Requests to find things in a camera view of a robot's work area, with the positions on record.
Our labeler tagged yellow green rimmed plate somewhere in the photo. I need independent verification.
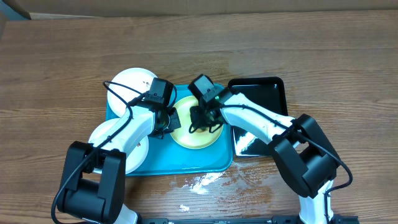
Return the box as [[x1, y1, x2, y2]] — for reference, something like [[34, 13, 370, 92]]
[[171, 95, 223, 149]]

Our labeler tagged white plate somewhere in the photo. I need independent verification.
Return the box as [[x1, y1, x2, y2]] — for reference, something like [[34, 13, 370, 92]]
[[107, 68, 157, 118], [89, 118, 149, 175]]

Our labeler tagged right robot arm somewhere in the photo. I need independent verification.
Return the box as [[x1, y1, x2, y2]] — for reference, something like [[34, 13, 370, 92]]
[[189, 87, 343, 223]]

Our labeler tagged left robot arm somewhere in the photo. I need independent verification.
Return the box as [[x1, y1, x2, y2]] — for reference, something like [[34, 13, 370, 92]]
[[51, 100, 180, 223]]

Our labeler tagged teal plastic tray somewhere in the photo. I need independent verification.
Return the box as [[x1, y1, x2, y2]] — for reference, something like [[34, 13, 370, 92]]
[[105, 83, 234, 177]]

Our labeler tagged black rectangular tray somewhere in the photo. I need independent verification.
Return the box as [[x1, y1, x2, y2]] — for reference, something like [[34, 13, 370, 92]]
[[228, 77, 288, 157]]

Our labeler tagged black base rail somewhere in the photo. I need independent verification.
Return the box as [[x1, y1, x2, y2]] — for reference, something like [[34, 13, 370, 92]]
[[136, 214, 361, 224]]

